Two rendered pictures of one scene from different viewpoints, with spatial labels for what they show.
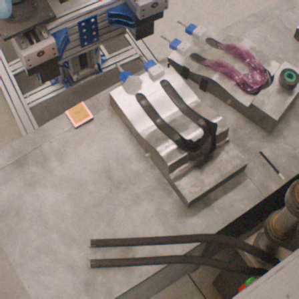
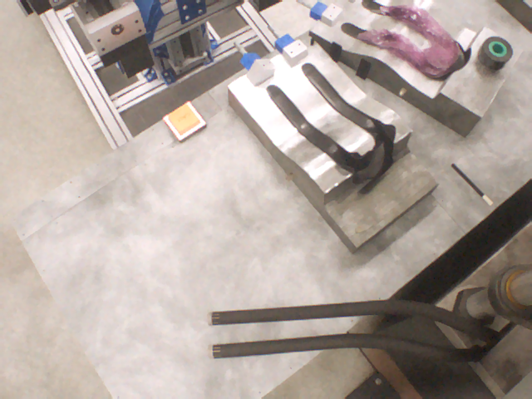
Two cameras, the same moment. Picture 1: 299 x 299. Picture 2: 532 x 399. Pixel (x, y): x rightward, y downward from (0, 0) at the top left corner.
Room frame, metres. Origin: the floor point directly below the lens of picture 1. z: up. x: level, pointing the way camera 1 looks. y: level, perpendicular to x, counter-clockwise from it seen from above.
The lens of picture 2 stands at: (0.32, 0.07, 1.92)
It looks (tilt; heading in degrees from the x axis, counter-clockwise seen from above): 70 degrees down; 0
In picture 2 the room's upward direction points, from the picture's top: straight up
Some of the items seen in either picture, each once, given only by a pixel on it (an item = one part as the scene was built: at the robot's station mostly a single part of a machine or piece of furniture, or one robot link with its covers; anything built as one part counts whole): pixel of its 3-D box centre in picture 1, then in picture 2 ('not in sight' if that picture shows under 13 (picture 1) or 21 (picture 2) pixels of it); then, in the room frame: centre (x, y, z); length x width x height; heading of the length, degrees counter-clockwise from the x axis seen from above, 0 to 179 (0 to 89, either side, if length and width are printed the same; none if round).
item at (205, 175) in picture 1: (177, 127); (331, 135); (0.87, -0.09, 0.87); 0.50 x 0.26 x 0.14; 36
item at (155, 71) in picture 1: (149, 65); (283, 42); (1.12, 0.02, 0.89); 0.13 x 0.05 x 0.05; 36
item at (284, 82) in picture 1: (289, 79); (495, 52); (1.07, -0.51, 0.93); 0.08 x 0.08 x 0.04
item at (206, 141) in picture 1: (178, 116); (333, 117); (0.88, -0.09, 0.92); 0.35 x 0.16 x 0.09; 36
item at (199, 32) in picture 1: (189, 29); not in sight; (1.35, -0.14, 0.86); 0.13 x 0.05 x 0.05; 54
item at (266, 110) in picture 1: (237, 69); (412, 44); (1.15, -0.33, 0.86); 0.50 x 0.26 x 0.11; 54
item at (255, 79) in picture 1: (237, 64); (414, 35); (1.14, -0.32, 0.90); 0.26 x 0.18 x 0.08; 54
